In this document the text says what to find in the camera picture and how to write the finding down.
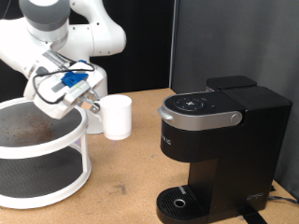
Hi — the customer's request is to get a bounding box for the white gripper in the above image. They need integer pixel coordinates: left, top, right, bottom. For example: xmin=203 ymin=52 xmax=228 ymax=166
xmin=23 ymin=62 xmax=104 ymax=120

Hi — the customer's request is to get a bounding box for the white mug with green handle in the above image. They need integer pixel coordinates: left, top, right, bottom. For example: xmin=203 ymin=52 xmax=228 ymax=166
xmin=93 ymin=93 xmax=134 ymax=141

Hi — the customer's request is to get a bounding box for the black Keurig coffee machine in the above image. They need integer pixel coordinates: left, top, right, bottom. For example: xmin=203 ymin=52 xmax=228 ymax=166
xmin=156 ymin=75 xmax=293 ymax=224

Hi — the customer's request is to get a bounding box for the black curtain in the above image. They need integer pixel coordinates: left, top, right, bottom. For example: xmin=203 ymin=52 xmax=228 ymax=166
xmin=0 ymin=0 xmax=176 ymax=103

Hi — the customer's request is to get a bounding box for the white two-tier turntable shelf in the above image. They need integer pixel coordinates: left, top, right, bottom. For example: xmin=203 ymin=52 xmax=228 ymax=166
xmin=0 ymin=96 xmax=93 ymax=210

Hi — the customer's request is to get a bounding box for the grey partition panel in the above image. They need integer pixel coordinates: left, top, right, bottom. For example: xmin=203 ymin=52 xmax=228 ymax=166
xmin=169 ymin=0 xmax=299 ymax=200

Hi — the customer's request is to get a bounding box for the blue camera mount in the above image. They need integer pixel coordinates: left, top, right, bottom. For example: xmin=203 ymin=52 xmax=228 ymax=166
xmin=60 ymin=59 xmax=90 ymax=88

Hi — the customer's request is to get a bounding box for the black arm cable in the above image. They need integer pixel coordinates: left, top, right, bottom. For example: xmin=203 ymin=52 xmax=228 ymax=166
xmin=32 ymin=60 xmax=96 ymax=105

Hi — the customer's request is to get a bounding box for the thin black hanging cable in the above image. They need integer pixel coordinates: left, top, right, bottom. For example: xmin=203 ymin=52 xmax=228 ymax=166
xmin=2 ymin=0 xmax=12 ymax=21

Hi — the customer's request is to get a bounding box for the braided power cable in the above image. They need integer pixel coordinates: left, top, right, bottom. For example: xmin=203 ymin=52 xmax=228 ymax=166
xmin=267 ymin=195 xmax=299 ymax=206

